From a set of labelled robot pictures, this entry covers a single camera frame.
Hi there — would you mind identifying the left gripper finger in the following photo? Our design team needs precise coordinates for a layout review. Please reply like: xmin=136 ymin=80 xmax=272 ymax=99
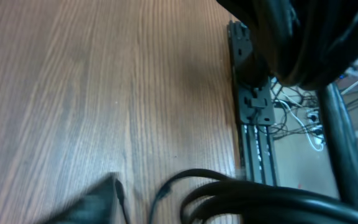
xmin=39 ymin=172 xmax=118 ymax=224

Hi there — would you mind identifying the black aluminium mounting rail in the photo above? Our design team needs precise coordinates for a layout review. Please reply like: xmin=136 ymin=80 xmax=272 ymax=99
xmin=227 ymin=21 xmax=279 ymax=186

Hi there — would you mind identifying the left camera black cable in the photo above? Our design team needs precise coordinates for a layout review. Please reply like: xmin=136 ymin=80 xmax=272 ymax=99
xmin=317 ymin=82 xmax=358 ymax=215

